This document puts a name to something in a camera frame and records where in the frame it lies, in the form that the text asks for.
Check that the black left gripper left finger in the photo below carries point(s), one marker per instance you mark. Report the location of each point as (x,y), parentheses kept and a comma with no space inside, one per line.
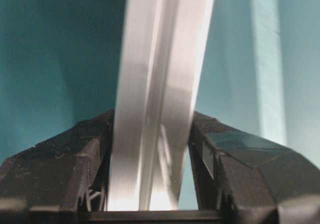
(57,179)

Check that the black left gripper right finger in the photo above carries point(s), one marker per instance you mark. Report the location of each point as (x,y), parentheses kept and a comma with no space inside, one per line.
(251,180)

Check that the silver aluminium metal rail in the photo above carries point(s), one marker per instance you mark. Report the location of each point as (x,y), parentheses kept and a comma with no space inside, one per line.
(162,55)

